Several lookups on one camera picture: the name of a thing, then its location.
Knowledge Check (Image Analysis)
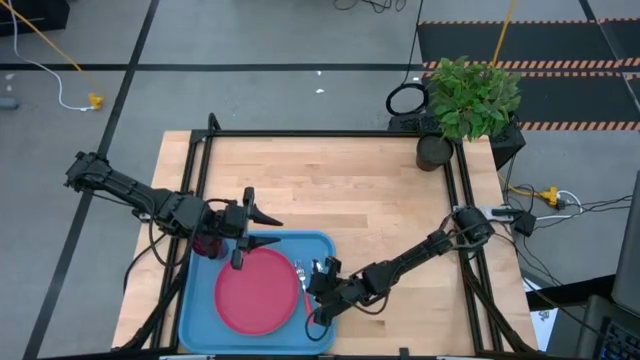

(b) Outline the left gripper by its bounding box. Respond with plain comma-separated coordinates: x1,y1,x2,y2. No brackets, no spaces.
217,187,284,271

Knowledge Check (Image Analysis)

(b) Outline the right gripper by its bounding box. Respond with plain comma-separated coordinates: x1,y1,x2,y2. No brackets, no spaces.
305,257,374,327

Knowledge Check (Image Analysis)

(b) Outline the fork with red handle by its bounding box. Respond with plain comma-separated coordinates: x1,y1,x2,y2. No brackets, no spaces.
294,258,315,324

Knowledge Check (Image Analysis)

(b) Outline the translucent red cup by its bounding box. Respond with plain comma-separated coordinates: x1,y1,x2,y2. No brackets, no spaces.
193,234,229,261

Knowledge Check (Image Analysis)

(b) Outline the red round plate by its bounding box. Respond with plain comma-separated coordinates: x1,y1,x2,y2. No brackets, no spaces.
213,247,301,337

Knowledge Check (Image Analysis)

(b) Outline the blue plastic tray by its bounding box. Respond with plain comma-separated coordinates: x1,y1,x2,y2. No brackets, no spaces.
178,229,339,356

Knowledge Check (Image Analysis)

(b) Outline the white power strip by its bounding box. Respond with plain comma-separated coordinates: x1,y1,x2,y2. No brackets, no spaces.
452,203,515,220

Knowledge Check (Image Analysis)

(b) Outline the black power adapter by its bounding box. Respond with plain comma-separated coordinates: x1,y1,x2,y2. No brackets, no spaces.
512,212,538,238

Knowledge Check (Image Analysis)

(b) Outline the white paper sheet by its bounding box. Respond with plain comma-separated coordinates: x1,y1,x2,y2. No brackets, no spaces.
528,307,558,352

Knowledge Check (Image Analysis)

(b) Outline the green potted plant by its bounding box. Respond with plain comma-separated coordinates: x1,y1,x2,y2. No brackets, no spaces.
415,54,524,173

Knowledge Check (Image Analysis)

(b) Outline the black keyboard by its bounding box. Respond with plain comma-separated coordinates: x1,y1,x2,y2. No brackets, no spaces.
597,319,640,360

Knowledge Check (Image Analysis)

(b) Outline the grey monitor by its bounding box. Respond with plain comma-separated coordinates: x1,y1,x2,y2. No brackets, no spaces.
611,169,640,317

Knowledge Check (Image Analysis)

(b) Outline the black striped floor mat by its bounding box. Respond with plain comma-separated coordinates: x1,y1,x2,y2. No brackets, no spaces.
417,18,640,133

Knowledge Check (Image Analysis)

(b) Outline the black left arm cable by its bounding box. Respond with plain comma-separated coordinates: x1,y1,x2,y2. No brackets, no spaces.
147,214,202,269

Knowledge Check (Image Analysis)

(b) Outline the black metal table frame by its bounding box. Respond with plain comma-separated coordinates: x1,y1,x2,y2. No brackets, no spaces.
112,112,540,355

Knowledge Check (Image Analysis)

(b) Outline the black coiled cable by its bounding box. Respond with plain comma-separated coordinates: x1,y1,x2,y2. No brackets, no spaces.
384,0,430,118

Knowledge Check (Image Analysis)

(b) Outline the yellow extension cable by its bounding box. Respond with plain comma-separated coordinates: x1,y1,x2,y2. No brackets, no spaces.
0,0,105,112

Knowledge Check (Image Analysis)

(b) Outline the thin white cable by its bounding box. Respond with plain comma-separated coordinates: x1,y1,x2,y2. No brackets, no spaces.
5,0,94,112

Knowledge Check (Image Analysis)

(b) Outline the black cable bundle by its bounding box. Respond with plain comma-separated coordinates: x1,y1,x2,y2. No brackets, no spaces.
333,0,407,15

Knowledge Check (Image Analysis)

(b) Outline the thick white cable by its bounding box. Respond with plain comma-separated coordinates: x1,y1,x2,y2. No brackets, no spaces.
534,189,584,222

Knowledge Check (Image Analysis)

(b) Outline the yellow hanging cable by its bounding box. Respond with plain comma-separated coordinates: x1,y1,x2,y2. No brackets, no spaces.
491,0,518,67

